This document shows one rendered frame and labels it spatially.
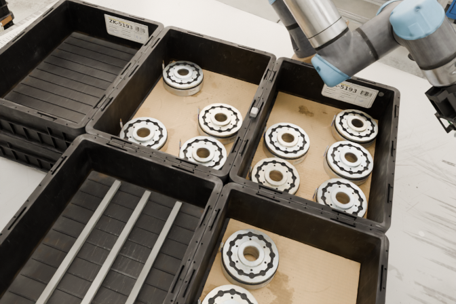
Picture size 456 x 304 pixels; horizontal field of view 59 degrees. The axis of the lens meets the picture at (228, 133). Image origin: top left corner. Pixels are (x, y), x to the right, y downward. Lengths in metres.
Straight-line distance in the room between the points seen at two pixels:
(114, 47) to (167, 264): 0.65
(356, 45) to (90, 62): 0.68
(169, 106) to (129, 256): 0.39
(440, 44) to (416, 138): 0.58
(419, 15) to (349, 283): 0.47
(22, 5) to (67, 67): 1.93
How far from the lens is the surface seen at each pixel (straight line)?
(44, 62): 1.18
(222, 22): 1.53
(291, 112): 1.02
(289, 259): 0.80
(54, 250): 0.82
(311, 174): 0.91
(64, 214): 0.85
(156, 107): 1.00
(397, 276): 1.01
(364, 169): 0.93
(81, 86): 1.08
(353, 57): 0.81
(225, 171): 0.76
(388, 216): 0.79
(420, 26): 0.73
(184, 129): 0.95
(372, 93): 1.03
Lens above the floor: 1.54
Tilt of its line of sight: 49 degrees down
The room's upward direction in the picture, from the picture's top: 7 degrees clockwise
